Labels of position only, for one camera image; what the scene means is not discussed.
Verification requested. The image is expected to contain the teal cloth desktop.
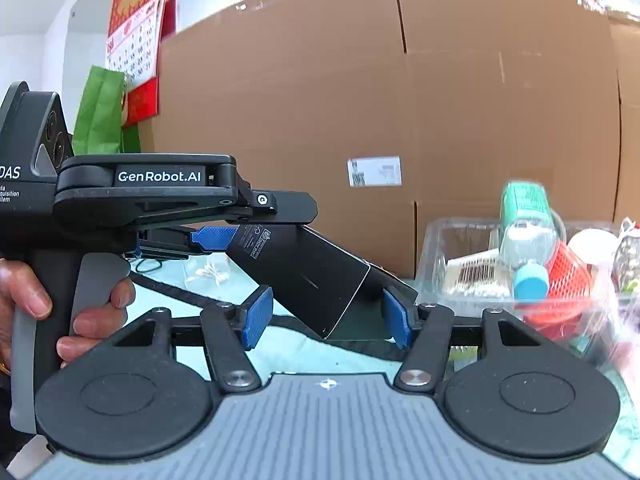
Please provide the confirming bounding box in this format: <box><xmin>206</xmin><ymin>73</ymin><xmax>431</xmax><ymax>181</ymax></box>
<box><xmin>120</xmin><ymin>260</ymin><xmax>640</xmax><ymax>467</ymax></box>

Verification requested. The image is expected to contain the red wall calendar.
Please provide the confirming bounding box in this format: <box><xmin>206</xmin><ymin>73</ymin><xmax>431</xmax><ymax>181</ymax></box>
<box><xmin>105</xmin><ymin>0</ymin><xmax>179</xmax><ymax>127</ymax></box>

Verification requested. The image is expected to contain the cotton swab pack with barcode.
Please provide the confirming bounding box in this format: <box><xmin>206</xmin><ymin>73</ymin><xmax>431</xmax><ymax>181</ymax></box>
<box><xmin>442</xmin><ymin>247</ymin><xmax>516</xmax><ymax>299</ymax></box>

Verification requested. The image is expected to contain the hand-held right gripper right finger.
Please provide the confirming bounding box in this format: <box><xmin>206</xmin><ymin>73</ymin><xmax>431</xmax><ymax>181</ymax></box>
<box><xmin>381</xmin><ymin>285</ymin><xmax>542</xmax><ymax>394</ymax></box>

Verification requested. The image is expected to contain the black cardboard box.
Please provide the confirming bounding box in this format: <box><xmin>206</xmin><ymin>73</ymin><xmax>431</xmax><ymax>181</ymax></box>
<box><xmin>225</xmin><ymin>224</ymin><xmax>420</xmax><ymax>342</ymax></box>

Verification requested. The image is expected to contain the black cable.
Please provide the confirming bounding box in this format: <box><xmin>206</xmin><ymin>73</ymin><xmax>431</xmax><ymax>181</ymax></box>
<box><xmin>131</xmin><ymin>255</ymin><xmax>194</xmax><ymax>275</ymax></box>

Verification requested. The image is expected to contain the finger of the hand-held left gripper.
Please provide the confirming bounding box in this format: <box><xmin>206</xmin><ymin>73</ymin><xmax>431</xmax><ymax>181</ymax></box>
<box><xmin>220</xmin><ymin>159</ymin><xmax>319</xmax><ymax>225</ymax></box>
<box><xmin>137</xmin><ymin>226</ymin><xmax>240</xmax><ymax>261</ymax></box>

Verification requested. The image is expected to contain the white round object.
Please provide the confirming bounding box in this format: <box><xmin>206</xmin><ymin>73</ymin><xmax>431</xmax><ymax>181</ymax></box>
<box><xmin>567</xmin><ymin>227</ymin><xmax>621</xmax><ymax>267</ymax></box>

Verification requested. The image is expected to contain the large brown cardboard box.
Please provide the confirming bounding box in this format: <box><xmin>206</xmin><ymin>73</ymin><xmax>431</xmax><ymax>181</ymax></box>
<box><xmin>137</xmin><ymin>0</ymin><xmax>623</xmax><ymax>282</ymax></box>

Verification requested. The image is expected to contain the red ribbed plastic holder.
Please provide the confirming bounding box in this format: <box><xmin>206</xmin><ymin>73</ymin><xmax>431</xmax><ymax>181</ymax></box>
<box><xmin>520</xmin><ymin>240</ymin><xmax>594</xmax><ymax>342</ymax></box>

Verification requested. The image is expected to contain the clear plastic container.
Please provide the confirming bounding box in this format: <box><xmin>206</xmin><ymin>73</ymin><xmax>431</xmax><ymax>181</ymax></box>
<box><xmin>415</xmin><ymin>217</ymin><xmax>640</xmax><ymax>362</ymax></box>

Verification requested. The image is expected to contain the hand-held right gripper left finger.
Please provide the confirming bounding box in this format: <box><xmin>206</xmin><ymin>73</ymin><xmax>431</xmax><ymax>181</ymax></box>
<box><xmin>112</xmin><ymin>285</ymin><xmax>275</xmax><ymax>394</ymax></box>

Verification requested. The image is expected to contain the white shipping label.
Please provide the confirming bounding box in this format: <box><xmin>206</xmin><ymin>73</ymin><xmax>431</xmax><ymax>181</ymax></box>
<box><xmin>347</xmin><ymin>156</ymin><xmax>402</xmax><ymax>188</ymax></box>

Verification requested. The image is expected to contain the green paper bag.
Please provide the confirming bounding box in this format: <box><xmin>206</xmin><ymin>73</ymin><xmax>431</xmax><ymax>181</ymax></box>
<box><xmin>72</xmin><ymin>65</ymin><xmax>142</xmax><ymax>157</ymax></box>

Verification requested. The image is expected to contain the person's left hand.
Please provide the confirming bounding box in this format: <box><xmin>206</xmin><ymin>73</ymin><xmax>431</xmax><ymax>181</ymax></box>
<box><xmin>0</xmin><ymin>257</ymin><xmax>136</xmax><ymax>377</ymax></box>

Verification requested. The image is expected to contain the speckled plastic packet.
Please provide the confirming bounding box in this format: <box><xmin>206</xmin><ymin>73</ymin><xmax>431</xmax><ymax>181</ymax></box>
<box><xmin>611</xmin><ymin>217</ymin><xmax>640</xmax><ymax>295</ymax></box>

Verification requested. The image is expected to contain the green label plastic bottle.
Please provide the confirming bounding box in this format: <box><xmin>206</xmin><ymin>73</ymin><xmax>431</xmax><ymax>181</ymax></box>
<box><xmin>499</xmin><ymin>180</ymin><xmax>559</xmax><ymax>302</ymax></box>

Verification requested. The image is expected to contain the clear bag of cotton swabs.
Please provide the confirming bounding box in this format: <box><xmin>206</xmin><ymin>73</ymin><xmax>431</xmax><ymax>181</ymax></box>
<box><xmin>182</xmin><ymin>260</ymin><xmax>234</xmax><ymax>289</ymax></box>

